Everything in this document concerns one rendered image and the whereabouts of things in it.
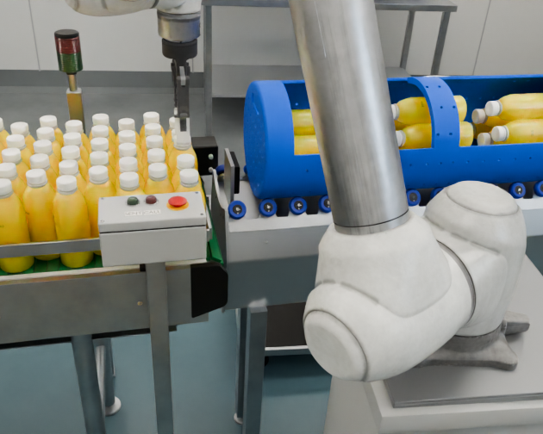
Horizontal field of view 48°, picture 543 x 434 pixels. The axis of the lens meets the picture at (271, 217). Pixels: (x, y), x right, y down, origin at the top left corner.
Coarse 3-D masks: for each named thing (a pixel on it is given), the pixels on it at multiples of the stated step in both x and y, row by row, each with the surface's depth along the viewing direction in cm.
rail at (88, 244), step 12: (60, 240) 126; (72, 240) 126; (84, 240) 127; (96, 240) 128; (0, 252) 124; (12, 252) 125; (24, 252) 125; (36, 252) 126; (48, 252) 127; (60, 252) 127
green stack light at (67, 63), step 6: (60, 54) 158; (66, 54) 158; (72, 54) 159; (78, 54) 160; (60, 60) 159; (66, 60) 159; (72, 60) 159; (78, 60) 161; (60, 66) 160; (66, 66) 160; (72, 66) 160; (78, 66) 161
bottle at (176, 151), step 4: (172, 148) 142; (176, 148) 139; (180, 148) 139; (184, 148) 139; (188, 148) 140; (172, 152) 140; (176, 152) 140; (180, 152) 139; (184, 152) 140; (188, 152) 140; (192, 152) 141; (172, 156) 140; (176, 156) 140; (196, 156) 142; (168, 160) 142; (172, 160) 140; (176, 160) 140; (196, 160) 142; (168, 164) 142; (172, 164) 140; (176, 164) 140; (196, 164) 142; (172, 168) 141; (176, 168) 140; (196, 168) 142; (172, 172) 141
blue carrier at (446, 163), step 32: (256, 96) 139; (288, 96) 136; (448, 96) 144; (480, 96) 169; (256, 128) 142; (288, 128) 134; (448, 128) 142; (256, 160) 144; (288, 160) 135; (320, 160) 137; (416, 160) 143; (448, 160) 145; (480, 160) 147; (512, 160) 149; (256, 192) 147; (288, 192) 143; (320, 192) 146
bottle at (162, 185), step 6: (150, 180) 131; (156, 180) 130; (162, 180) 131; (168, 180) 132; (144, 186) 132; (150, 186) 130; (156, 186) 130; (162, 186) 130; (168, 186) 131; (144, 192) 132; (150, 192) 130; (156, 192) 130; (162, 192) 130; (168, 192) 131; (174, 192) 134
